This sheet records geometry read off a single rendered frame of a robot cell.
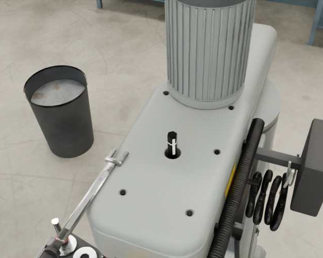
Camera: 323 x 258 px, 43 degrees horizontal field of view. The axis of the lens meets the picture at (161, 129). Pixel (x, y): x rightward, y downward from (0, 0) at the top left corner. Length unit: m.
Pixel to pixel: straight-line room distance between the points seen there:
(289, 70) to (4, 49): 3.03
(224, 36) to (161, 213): 0.39
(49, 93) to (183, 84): 2.41
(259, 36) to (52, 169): 2.34
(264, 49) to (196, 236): 0.84
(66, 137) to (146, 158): 2.41
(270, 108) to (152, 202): 0.80
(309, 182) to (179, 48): 0.52
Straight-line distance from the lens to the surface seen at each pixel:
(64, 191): 3.30
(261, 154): 1.28
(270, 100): 1.57
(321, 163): 1.18
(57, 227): 1.57
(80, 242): 1.71
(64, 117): 3.13
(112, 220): 0.83
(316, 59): 4.55
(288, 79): 4.22
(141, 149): 0.93
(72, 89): 3.33
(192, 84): 0.98
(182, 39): 0.92
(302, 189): 1.23
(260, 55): 1.45
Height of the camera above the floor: 2.59
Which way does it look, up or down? 46 degrees down
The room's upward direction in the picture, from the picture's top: 3 degrees counter-clockwise
